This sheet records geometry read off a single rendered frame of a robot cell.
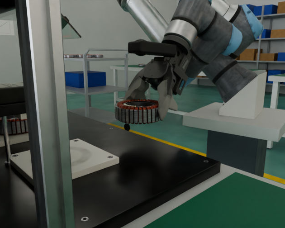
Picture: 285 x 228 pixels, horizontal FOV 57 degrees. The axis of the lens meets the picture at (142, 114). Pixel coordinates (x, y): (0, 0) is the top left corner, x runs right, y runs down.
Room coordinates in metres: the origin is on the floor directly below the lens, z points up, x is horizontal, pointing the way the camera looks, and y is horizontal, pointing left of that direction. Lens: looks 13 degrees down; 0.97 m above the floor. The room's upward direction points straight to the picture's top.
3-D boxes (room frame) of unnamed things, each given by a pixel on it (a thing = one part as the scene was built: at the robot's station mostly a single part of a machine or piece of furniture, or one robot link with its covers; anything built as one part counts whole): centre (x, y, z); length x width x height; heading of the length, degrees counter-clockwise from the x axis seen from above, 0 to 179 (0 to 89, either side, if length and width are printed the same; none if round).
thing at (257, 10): (6.43, -2.85, 1.89); 0.42 x 0.42 x 0.21; 41
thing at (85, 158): (0.46, 0.15, 0.78); 0.15 x 0.15 x 0.01; 43
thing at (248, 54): (6.64, -2.67, 0.92); 0.40 x 0.36 x 0.27; 131
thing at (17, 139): (0.64, 0.31, 0.78); 0.15 x 0.15 x 0.01; 43
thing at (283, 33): (6.12, -3.15, 1.37); 0.42 x 0.40 x 0.18; 43
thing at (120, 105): (0.59, 0.01, 0.84); 0.11 x 0.11 x 0.04
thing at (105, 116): (3.31, 0.68, 0.51); 1.01 x 0.60 x 1.01; 43
